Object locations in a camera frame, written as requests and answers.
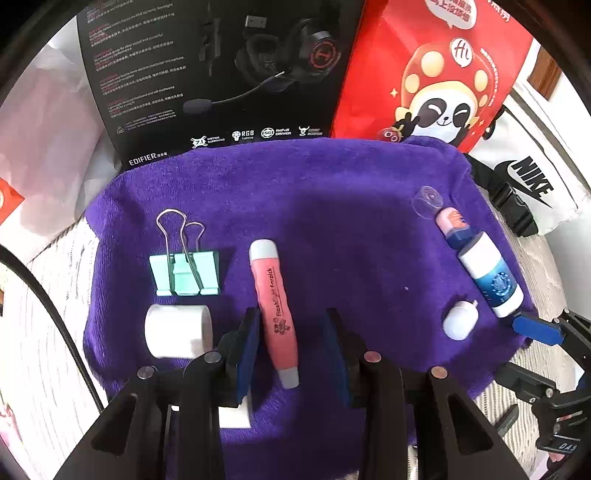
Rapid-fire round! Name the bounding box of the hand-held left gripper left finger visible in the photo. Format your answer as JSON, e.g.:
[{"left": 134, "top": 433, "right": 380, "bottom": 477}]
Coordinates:
[{"left": 51, "top": 307, "right": 262, "bottom": 480}]

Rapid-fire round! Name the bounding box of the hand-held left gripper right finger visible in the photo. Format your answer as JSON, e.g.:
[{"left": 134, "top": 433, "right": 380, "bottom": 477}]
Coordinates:
[{"left": 323, "top": 308, "right": 529, "bottom": 480}]

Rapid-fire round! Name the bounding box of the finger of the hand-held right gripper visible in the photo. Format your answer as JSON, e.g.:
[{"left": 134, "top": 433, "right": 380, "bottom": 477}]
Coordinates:
[
  {"left": 512, "top": 309, "right": 591, "bottom": 365},
  {"left": 497, "top": 363, "right": 578, "bottom": 403}
]

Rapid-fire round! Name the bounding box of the white charger adapter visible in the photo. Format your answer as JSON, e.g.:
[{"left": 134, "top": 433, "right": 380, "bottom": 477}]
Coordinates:
[{"left": 218, "top": 388, "right": 254, "bottom": 430}]

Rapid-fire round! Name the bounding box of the pink earpick tube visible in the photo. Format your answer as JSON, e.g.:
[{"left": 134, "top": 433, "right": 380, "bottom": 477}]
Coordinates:
[{"left": 248, "top": 239, "right": 301, "bottom": 389}]

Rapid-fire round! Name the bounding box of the blue and white bottle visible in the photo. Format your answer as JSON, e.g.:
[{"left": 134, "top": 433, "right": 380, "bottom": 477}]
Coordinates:
[{"left": 457, "top": 232, "right": 525, "bottom": 318}]

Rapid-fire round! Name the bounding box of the white tape roll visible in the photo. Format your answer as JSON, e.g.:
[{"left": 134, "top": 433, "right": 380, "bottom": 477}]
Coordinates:
[{"left": 144, "top": 305, "right": 214, "bottom": 360}]

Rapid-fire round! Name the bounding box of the small white round object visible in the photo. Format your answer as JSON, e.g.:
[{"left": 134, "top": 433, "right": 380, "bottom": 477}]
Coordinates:
[{"left": 442, "top": 300, "right": 480, "bottom": 341}]

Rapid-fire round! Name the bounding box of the small pink capped tube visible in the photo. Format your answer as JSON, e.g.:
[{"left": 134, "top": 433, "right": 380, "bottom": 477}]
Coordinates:
[{"left": 435, "top": 208, "right": 472, "bottom": 245}]

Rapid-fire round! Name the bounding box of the teal binder clip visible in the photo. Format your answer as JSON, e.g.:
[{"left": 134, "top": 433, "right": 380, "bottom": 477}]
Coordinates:
[{"left": 148, "top": 210, "right": 223, "bottom": 297}]

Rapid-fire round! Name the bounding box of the purple towel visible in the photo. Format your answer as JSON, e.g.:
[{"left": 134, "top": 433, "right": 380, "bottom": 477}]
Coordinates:
[{"left": 83, "top": 137, "right": 539, "bottom": 480}]

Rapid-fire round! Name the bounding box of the clear plastic cap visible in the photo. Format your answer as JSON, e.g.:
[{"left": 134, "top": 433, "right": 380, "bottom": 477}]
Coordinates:
[{"left": 412, "top": 186, "right": 445, "bottom": 220}]

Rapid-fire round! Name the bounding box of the black headset box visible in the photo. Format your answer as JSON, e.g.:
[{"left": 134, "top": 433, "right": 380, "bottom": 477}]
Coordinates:
[{"left": 76, "top": 0, "right": 365, "bottom": 172}]

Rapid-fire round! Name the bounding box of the white shopping bag red label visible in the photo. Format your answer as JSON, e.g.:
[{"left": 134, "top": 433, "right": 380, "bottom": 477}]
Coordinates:
[{"left": 0, "top": 28, "right": 121, "bottom": 259}]

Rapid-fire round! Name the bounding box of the red panda print bag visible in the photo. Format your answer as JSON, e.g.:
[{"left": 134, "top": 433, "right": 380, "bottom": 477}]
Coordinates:
[{"left": 329, "top": 0, "right": 534, "bottom": 154}]

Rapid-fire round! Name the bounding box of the white bag with black strap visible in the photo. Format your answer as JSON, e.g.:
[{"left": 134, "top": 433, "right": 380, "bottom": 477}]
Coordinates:
[{"left": 464, "top": 80, "right": 591, "bottom": 238}]

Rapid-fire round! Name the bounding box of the black cable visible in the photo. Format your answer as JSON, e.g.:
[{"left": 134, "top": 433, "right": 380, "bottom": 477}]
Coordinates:
[{"left": 0, "top": 247, "right": 109, "bottom": 416}]

